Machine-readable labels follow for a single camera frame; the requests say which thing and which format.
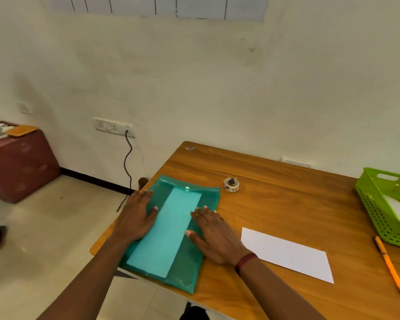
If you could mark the person's right hand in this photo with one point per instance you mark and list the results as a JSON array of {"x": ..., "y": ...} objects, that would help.
[{"x": 220, "y": 241}]

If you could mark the person's left hand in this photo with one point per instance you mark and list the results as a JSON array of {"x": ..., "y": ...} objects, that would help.
[{"x": 133, "y": 219}]

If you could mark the green translucent plastic folder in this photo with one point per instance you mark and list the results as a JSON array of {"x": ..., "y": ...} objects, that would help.
[{"x": 186, "y": 273}]

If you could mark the small clear tape roll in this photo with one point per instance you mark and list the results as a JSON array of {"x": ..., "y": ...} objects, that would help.
[{"x": 231, "y": 185}]

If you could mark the printed white paper sheet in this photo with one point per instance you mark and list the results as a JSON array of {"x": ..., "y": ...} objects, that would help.
[{"x": 286, "y": 254}]

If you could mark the green plastic basket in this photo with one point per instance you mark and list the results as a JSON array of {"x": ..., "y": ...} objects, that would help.
[{"x": 373, "y": 203}]

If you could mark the person's left forearm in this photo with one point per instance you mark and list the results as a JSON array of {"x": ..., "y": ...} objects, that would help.
[{"x": 86, "y": 283}]

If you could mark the person's right forearm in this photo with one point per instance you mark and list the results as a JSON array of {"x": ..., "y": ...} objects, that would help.
[{"x": 280, "y": 293}]

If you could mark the person's left leg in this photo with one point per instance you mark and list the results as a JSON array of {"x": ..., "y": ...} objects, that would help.
[{"x": 195, "y": 314}]

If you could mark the dark red wrist band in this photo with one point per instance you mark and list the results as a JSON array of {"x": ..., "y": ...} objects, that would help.
[{"x": 246, "y": 261}]

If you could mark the black skirting board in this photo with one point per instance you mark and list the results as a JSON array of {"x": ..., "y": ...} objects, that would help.
[{"x": 96, "y": 181}]

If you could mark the dark grey table foot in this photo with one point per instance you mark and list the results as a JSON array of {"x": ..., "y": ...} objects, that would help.
[{"x": 123, "y": 274}]

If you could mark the small silver foil scrap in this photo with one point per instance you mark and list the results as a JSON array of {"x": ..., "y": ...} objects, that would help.
[{"x": 190, "y": 148}]

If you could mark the yellow flat item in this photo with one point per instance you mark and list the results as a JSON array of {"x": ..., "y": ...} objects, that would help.
[{"x": 21, "y": 130}]

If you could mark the orange pen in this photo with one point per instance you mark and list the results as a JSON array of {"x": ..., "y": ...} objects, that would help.
[{"x": 390, "y": 264}]

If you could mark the white wall socket panel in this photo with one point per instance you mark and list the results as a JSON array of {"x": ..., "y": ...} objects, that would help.
[{"x": 110, "y": 126}]

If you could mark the white blank wall plate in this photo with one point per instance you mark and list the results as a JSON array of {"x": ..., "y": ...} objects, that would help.
[{"x": 295, "y": 162}]

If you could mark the small white wall switch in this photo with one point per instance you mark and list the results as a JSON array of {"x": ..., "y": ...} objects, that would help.
[{"x": 25, "y": 108}]

